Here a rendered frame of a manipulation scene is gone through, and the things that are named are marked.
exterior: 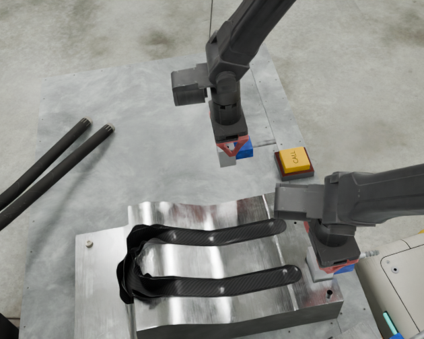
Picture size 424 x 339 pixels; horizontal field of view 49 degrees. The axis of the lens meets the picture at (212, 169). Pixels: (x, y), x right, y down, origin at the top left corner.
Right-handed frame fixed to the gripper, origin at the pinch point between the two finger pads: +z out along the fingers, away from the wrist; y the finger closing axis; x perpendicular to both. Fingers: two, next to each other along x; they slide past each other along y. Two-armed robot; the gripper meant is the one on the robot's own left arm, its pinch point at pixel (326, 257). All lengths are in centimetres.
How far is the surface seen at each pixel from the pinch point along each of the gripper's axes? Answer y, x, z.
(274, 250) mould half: -5.5, -8.1, 4.0
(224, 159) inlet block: -26.7, -13.9, -1.0
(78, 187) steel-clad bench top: -37, -50, 12
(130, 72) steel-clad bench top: -78, -34, 12
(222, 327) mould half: 6.9, -21.1, 5.3
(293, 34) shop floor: -189, 53, 93
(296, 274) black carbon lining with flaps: 0.1, -5.4, 4.2
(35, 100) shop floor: -168, -99, 90
